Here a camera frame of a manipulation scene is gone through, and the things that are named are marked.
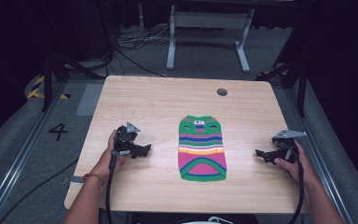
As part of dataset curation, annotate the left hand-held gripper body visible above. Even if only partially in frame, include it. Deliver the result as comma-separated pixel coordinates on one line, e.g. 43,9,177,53
111,121,142,157

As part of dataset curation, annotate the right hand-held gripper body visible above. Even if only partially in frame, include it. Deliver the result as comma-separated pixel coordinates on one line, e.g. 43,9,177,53
271,129,308,164

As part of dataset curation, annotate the striped knitted pet sweater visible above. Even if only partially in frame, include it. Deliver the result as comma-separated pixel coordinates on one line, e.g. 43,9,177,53
177,115,228,183

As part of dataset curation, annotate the person's right hand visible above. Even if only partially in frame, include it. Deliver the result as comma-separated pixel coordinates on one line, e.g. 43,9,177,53
273,139,320,189

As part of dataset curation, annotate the person's left hand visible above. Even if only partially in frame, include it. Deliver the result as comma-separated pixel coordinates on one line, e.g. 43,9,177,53
89,129,129,185

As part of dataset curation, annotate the black tripod stand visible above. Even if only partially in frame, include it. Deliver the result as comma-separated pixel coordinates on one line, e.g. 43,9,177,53
255,18,311,119
40,0,116,112

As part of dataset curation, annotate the aluminium floor rail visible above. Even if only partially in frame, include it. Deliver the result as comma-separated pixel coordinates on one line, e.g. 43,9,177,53
282,88,356,224
0,81,70,224

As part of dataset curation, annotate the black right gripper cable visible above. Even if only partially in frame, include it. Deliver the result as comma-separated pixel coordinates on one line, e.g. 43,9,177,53
286,152,306,224

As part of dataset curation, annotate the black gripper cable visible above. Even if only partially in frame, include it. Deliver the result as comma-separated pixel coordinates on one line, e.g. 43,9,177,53
286,152,306,224
104,153,119,224

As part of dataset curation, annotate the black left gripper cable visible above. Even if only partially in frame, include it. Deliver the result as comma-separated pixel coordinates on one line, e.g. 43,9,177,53
104,153,119,224

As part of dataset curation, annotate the red string bracelet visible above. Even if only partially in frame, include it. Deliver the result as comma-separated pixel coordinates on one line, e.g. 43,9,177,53
82,172,106,187

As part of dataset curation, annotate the white object with cord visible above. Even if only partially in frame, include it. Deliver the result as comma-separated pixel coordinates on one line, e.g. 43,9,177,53
181,216,235,224

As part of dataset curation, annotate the thin black floor cable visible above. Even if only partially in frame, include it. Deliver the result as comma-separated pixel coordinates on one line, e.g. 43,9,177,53
0,158,80,224

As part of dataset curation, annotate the bundle of floor cables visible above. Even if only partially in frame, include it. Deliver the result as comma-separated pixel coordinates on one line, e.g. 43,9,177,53
106,23,172,78

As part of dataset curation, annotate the white metal table frame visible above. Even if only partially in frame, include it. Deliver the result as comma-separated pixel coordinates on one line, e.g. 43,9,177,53
165,4,256,75

